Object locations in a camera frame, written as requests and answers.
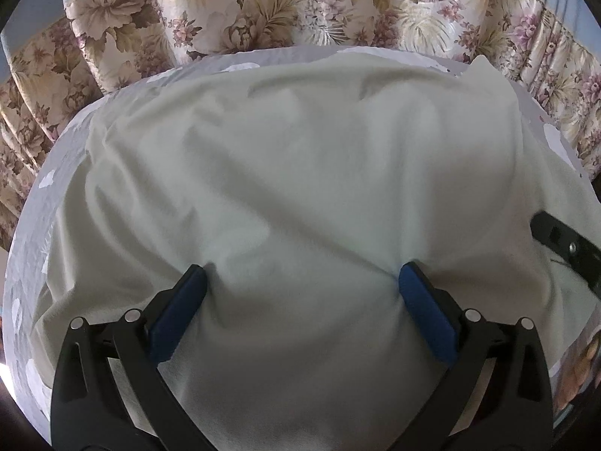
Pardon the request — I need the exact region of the pale green garment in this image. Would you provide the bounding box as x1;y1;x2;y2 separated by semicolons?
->
30;53;600;450

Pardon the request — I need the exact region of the grey patterned bed sheet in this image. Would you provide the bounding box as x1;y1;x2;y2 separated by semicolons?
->
2;46;600;444

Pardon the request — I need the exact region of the floral curtain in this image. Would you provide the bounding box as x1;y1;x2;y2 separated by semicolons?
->
1;0;600;248

